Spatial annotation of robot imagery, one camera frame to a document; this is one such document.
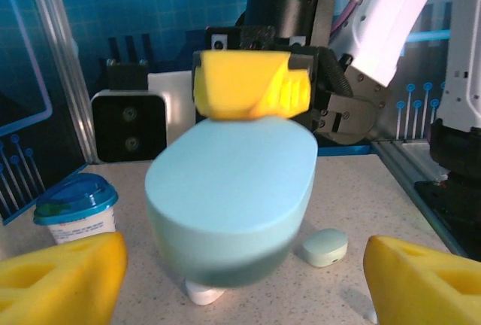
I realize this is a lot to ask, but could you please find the blue earbud charging case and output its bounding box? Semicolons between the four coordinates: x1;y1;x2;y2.
144;117;319;289

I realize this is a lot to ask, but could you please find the aluminium frame post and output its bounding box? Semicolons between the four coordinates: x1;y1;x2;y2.
22;0;93;168

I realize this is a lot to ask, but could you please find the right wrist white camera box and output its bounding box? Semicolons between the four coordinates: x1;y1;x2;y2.
89;89;169;164

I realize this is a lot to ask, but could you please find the pale mint earbud charging case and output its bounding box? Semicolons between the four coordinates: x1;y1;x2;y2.
302;228;349;268

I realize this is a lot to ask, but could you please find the yogurt cup with blue lid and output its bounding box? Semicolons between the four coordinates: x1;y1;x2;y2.
32;173;120;247

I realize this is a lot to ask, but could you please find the white earbud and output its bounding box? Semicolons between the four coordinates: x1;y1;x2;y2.
186;281;226;306

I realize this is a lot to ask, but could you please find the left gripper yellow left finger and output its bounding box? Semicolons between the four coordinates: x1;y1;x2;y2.
0;231;129;325

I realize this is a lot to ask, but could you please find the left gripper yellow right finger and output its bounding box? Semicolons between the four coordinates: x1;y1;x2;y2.
362;235;481;325

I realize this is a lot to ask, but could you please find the aluminium frame rail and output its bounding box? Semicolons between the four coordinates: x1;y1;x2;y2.
371;139;452;228

